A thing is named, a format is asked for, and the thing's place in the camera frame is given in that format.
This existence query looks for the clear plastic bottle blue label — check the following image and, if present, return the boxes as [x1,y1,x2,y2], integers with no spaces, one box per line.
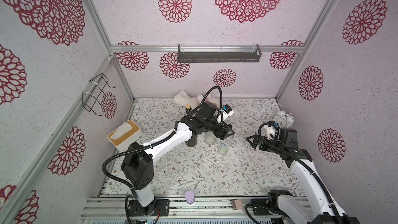
[218,138,231,156]

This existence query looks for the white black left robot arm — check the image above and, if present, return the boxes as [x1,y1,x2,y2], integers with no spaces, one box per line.
[121,102,235,208]

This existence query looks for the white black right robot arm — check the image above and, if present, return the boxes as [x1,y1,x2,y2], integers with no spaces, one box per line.
[245,122,359,224]

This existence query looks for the clear tall glass bottle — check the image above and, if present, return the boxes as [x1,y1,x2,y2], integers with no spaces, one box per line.
[205,132,217,145]

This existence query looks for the dark green wine bottle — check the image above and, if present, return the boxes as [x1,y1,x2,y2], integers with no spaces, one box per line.
[184,104,199,147]

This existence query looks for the white alarm clock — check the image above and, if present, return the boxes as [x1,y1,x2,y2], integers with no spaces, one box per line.
[272,111,294,128]

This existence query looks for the white plush toy pink scarf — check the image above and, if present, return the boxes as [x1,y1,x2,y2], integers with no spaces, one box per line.
[174,91,220,108]

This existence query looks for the small wooden block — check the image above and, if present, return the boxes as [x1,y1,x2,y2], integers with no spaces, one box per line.
[231,199,243,211]

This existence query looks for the purple small cup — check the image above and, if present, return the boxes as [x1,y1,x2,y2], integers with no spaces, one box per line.
[184,190,195,205]

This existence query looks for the white tissue sheet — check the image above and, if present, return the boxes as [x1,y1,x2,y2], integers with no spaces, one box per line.
[110,122,132,140]

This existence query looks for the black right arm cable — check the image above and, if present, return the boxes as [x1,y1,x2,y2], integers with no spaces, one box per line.
[257,121,346,224]

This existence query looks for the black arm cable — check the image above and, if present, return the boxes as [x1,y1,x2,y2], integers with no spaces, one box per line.
[257,121,346,224]
[102,85,224,190]

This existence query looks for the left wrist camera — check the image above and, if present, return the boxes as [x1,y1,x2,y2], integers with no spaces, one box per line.
[217,104,234,123]

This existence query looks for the black wall shelf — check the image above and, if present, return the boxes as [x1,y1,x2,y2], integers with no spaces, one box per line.
[177,45,262,63]

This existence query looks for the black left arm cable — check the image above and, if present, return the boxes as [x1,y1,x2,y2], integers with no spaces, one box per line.
[102,85,224,190]

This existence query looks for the black wire wall rack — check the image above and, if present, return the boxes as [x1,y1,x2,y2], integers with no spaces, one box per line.
[81,73,116,116]

